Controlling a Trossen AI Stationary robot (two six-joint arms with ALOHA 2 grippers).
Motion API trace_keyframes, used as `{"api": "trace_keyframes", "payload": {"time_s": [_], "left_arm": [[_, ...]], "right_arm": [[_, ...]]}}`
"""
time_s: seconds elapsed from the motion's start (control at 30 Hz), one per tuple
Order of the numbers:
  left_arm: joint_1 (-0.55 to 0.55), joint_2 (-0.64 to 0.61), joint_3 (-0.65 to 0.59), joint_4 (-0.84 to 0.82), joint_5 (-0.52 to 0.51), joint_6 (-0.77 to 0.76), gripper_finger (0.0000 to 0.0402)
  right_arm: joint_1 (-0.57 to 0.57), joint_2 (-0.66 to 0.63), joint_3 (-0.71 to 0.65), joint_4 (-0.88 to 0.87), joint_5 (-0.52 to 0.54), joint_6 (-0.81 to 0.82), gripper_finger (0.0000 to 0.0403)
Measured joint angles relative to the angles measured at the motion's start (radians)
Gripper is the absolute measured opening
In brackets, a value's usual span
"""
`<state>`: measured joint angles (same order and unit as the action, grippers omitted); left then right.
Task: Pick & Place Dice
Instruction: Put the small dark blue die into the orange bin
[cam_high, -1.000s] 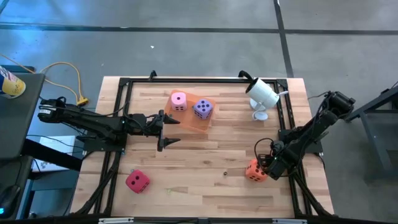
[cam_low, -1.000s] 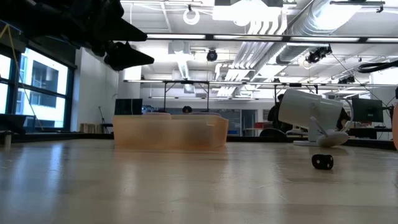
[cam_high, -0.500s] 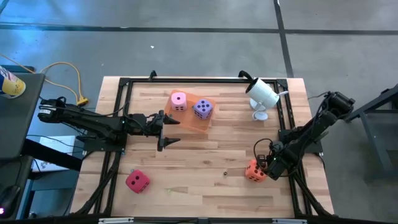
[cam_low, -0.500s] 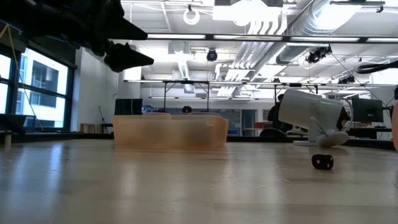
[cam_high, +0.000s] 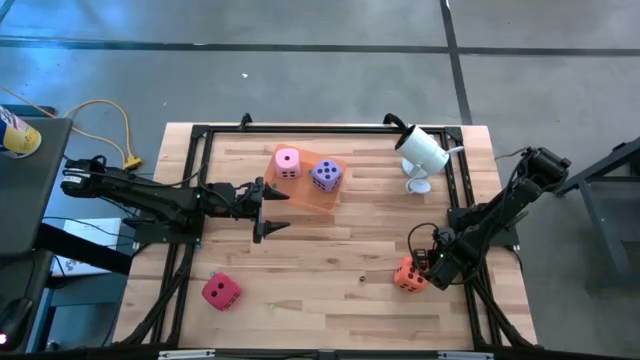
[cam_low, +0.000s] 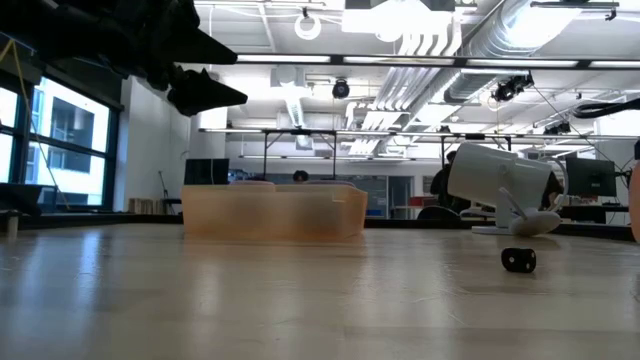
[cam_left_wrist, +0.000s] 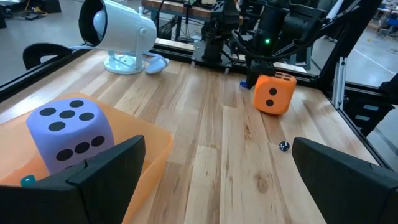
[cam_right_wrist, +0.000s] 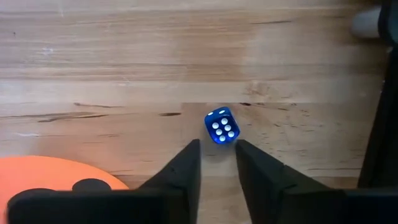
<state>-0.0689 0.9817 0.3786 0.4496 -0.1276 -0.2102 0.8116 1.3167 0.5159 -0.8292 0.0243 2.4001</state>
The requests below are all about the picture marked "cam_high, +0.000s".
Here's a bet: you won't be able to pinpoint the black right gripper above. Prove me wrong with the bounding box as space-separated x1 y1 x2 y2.
413 229 470 292

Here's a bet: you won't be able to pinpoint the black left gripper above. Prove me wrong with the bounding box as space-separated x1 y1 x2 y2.
207 176 293 245

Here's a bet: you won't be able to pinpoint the large orange foam die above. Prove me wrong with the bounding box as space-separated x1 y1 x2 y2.
392 255 431 294

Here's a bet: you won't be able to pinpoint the orange translucent plastic bin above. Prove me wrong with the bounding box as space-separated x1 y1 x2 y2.
262 144 349 216

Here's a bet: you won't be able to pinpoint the large pink foam die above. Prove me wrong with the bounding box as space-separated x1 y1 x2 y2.
273 146 303 181

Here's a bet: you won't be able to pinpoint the large purple foam die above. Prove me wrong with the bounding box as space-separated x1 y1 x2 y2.
309 158 345 194

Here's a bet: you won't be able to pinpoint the large red foam die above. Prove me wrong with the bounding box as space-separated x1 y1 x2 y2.
201 271 243 312

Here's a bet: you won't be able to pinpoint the black metal side table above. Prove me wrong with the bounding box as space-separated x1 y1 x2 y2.
551 135 640 294

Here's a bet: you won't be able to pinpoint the white cardboard box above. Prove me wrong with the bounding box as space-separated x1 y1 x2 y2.
49 217 124 277

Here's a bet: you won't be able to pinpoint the black diagonal beam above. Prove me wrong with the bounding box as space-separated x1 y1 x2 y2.
37 222 135 276

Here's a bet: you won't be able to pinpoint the dark grey desk top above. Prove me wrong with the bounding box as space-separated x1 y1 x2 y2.
0 116 74 257

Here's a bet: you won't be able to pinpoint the yellow and blue can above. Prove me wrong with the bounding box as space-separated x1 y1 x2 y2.
0 104 43 160

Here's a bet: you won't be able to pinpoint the black device with light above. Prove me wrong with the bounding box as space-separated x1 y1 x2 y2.
0 297 37 351

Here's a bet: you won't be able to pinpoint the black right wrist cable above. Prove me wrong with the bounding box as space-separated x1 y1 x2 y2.
406 222 442 264

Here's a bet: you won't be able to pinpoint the silver mounting bracket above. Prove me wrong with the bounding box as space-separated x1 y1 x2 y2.
158 349 216 360
438 351 495 360

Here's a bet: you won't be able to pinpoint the white cylindrical camera on stand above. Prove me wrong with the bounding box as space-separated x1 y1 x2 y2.
393 124 467 197

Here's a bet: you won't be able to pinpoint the black camera cable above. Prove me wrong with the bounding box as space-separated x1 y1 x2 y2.
382 112 410 133

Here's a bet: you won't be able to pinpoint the yellow extension cable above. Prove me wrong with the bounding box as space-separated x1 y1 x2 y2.
0 84 145 171

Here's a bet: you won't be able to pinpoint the black floor cables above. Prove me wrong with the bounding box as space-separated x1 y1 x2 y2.
42 214 139 237

